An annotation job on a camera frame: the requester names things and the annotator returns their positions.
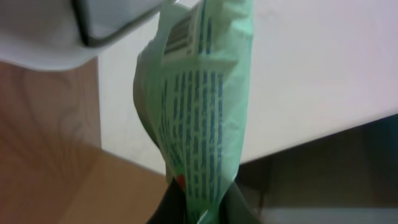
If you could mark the mint green wipe packet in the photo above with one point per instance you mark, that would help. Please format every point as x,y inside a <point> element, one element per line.
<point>191,91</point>

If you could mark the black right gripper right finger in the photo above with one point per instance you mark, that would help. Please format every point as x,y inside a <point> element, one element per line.
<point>234,208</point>

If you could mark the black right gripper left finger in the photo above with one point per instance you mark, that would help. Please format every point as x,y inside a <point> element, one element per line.
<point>172,208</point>

